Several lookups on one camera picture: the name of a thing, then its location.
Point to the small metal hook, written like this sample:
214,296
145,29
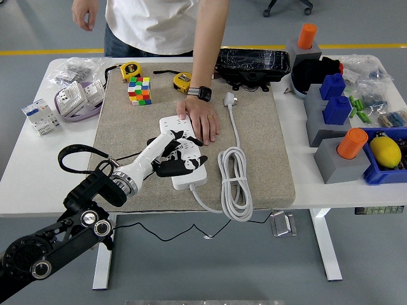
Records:
288,91

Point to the yellow tape measure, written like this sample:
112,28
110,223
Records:
182,81

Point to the grey plastic block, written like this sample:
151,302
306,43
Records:
321,133
313,97
337,168
294,49

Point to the black wrapped device box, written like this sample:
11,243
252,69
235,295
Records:
257,60

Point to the person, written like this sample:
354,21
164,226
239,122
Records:
149,25

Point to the grey-brown mat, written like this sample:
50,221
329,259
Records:
264,143

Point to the blue storage bin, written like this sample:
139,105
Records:
378,178

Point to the black table control panel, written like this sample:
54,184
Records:
378,210

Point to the clear bag of white parts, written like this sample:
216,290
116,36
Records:
359,68

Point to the white table leg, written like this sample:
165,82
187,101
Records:
103,257
327,251

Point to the clear bag of blue parts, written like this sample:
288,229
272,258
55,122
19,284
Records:
376,97

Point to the blue plastic block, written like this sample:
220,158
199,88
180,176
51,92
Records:
337,111
332,87

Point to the purple oval tray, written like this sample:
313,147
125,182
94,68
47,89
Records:
79,117

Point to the clear bag of grey parts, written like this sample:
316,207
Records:
76,68

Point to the black cloth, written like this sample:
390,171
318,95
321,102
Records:
308,73

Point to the person's right hand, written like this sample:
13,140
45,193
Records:
84,14

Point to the white blue circuit breaker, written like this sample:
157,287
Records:
39,116

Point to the green plastic wall anchor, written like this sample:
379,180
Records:
359,104
360,115
352,101
353,113
366,117

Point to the person's left forearm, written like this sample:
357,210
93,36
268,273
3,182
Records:
206,47

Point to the white wall socket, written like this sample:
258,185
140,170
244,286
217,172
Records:
68,97
93,90

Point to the small black penguin toy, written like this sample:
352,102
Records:
379,135

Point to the small red item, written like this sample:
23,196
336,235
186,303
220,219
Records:
341,67

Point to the clear bag of tan connectors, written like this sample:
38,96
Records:
394,119

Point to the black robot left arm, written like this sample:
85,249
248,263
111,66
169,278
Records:
31,251

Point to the person's left hand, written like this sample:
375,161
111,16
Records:
202,116

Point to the silver metal pedal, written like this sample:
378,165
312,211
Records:
283,225

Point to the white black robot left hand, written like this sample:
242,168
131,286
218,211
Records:
152,149

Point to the yellow tape measure 5m print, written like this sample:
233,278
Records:
131,70

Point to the black plug adapter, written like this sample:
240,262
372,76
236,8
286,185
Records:
173,154

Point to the black office chair base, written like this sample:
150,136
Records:
270,9

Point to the multicolour puzzle cube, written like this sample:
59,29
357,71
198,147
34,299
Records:
140,92

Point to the black wrist watch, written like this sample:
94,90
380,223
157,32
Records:
205,93

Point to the pale blue round dish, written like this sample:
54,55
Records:
298,91

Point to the yellow lemon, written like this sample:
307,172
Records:
385,152

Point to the white power strip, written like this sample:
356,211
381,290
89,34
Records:
190,183

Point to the orange cylinder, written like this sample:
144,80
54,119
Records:
306,36
352,143

